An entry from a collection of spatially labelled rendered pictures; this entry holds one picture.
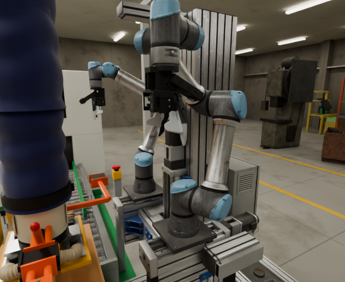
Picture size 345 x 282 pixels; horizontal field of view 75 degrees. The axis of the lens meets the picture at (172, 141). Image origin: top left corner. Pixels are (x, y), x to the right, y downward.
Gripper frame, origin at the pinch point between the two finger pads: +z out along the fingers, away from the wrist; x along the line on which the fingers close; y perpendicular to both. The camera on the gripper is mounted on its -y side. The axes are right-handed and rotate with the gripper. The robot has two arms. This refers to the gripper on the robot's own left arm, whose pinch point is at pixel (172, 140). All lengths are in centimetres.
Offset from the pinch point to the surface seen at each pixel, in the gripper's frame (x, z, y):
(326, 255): -48, 152, -207
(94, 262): -34, 58, 19
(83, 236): -35, 45, 23
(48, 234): -23, 33, 34
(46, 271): -5.3, 32.6, 34.6
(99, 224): -120, 93, 4
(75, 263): -21, 45, 27
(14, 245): -37, 42, 46
